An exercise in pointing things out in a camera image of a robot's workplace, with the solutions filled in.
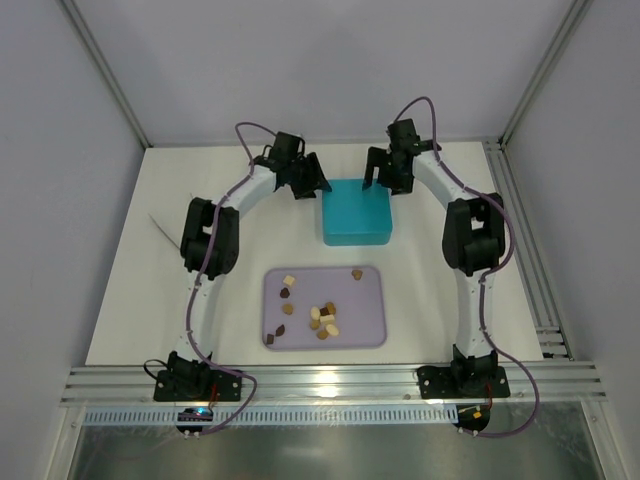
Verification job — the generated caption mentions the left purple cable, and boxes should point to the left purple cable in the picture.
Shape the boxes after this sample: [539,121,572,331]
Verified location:
[175,121,279,434]

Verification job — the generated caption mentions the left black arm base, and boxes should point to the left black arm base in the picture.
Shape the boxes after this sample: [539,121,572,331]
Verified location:
[143,352,242,402]

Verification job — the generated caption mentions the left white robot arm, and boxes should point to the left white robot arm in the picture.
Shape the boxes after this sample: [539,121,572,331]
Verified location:
[170,132,332,367]

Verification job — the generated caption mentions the left aluminium frame post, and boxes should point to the left aluminium frame post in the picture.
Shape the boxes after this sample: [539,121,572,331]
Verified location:
[56,0,152,149]

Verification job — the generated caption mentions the lilac plastic tray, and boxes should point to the lilac plastic tray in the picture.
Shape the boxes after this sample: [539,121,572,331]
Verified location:
[262,266,387,352]

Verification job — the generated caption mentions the aluminium mounting rail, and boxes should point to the aluminium mounting rail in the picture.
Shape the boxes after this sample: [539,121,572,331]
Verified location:
[60,360,607,407]

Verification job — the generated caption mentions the right aluminium frame post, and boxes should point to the right aluminium frame post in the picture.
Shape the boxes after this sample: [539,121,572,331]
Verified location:
[482,1,592,362]

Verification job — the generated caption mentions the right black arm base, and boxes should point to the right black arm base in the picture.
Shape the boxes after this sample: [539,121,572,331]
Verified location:
[416,352,511,399]

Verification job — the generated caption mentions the aluminium frame post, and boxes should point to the aluminium frame post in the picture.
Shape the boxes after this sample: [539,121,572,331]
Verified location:
[482,1,592,362]
[56,0,152,149]

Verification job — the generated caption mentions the teal chocolate box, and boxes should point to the teal chocolate box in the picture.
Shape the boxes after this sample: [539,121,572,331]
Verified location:
[322,229,393,247]

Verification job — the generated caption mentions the slotted cable duct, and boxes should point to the slotted cable duct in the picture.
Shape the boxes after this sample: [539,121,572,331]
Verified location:
[84,404,458,428]

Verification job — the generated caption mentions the metal serving tongs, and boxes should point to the metal serving tongs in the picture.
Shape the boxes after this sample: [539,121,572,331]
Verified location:
[147,190,194,249]

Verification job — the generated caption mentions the teal box lid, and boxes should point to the teal box lid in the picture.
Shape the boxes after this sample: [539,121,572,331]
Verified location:
[322,179,393,232]

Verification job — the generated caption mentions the white almond chocolate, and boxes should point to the white almond chocolate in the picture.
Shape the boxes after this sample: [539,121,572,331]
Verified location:
[326,324,340,336]

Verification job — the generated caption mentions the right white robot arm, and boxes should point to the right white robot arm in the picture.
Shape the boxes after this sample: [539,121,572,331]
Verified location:
[362,119,506,391]

